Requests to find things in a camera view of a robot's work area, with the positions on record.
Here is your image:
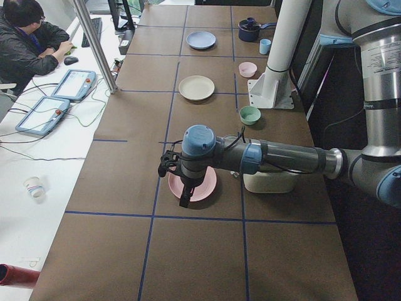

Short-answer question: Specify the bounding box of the seated person in black jacket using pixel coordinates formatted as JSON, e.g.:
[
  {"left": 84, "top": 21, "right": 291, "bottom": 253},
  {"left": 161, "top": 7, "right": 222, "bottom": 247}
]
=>
[{"left": 1, "top": 0, "right": 73, "bottom": 96}]

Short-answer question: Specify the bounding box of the cream toaster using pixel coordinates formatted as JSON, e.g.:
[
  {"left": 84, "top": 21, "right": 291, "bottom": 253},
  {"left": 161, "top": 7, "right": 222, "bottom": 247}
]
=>
[{"left": 243, "top": 171, "right": 300, "bottom": 194}]

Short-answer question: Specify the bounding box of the pink plate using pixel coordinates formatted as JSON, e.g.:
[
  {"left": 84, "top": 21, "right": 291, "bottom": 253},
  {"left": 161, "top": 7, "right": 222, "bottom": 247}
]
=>
[{"left": 168, "top": 167, "right": 217, "bottom": 202}]

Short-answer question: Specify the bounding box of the black keyboard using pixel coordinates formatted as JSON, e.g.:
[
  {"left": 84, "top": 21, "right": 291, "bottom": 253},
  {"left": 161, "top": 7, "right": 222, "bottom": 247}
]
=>
[{"left": 81, "top": 17, "right": 103, "bottom": 48}]

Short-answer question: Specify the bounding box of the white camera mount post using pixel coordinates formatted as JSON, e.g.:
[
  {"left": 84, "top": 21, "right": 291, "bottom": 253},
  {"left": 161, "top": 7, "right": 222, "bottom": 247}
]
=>
[{"left": 247, "top": 0, "right": 311, "bottom": 110}]

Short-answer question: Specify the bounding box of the black computer mouse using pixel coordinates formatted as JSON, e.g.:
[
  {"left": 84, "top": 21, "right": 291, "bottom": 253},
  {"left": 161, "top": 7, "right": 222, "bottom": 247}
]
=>
[{"left": 63, "top": 56, "right": 79, "bottom": 66}]

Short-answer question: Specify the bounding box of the green bowl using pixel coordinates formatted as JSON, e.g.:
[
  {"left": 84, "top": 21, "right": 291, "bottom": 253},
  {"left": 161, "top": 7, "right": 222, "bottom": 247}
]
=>
[{"left": 239, "top": 106, "right": 261, "bottom": 125}]

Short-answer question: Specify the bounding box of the near teach pendant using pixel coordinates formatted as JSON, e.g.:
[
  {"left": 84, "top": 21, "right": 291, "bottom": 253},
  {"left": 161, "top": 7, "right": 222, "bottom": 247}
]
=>
[{"left": 15, "top": 97, "right": 70, "bottom": 136}]

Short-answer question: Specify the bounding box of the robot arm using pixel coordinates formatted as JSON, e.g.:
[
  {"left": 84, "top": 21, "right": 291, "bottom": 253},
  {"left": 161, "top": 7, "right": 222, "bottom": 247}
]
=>
[{"left": 176, "top": 1, "right": 400, "bottom": 207}]

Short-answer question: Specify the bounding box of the teach pendant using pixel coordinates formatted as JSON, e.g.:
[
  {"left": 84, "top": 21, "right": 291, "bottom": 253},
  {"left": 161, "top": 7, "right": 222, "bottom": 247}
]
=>
[
  {"left": 15, "top": 97, "right": 70, "bottom": 136},
  {"left": 51, "top": 69, "right": 96, "bottom": 102}
]

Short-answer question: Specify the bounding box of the dark blue saucepan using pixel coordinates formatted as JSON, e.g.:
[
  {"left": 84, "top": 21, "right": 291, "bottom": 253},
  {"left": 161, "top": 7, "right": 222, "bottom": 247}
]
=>
[{"left": 238, "top": 17, "right": 277, "bottom": 42}]

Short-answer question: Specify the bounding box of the far teach pendant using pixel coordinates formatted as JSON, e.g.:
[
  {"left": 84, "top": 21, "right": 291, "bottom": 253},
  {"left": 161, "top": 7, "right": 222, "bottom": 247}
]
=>
[{"left": 51, "top": 69, "right": 96, "bottom": 102}]

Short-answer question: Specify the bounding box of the pink bowl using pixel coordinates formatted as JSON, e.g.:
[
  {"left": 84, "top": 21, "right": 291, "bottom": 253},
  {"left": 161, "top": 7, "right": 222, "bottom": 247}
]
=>
[{"left": 238, "top": 61, "right": 258, "bottom": 78}]

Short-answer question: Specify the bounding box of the light blue cup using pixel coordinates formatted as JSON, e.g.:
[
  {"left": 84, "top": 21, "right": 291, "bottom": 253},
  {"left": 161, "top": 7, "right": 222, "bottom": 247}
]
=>
[{"left": 259, "top": 39, "right": 272, "bottom": 55}]

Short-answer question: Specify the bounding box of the aluminium frame post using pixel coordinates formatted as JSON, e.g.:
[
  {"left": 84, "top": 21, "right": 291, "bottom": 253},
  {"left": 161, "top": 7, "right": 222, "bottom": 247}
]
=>
[{"left": 73, "top": 0, "right": 118, "bottom": 94}]

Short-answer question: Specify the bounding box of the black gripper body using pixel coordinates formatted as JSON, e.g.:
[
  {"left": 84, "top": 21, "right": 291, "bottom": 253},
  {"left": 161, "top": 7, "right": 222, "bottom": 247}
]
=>
[{"left": 180, "top": 166, "right": 205, "bottom": 190}]

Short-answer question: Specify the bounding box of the paper cup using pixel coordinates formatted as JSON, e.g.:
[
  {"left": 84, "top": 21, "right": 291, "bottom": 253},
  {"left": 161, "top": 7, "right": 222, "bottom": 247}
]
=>
[{"left": 23, "top": 176, "right": 45, "bottom": 204}]

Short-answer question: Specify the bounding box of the red cylinder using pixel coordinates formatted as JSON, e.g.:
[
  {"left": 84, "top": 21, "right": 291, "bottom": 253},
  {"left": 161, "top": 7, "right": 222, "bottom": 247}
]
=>
[{"left": 1, "top": 264, "right": 40, "bottom": 288}]

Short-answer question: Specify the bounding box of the blue plate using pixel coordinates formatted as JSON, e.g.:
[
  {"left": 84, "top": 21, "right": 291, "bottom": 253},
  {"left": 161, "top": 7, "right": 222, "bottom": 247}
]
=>
[{"left": 186, "top": 31, "right": 216, "bottom": 50}]

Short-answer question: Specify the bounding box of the cream plate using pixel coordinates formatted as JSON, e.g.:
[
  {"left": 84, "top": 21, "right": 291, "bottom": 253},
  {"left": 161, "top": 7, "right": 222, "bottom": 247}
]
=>
[{"left": 179, "top": 75, "right": 215, "bottom": 101}]

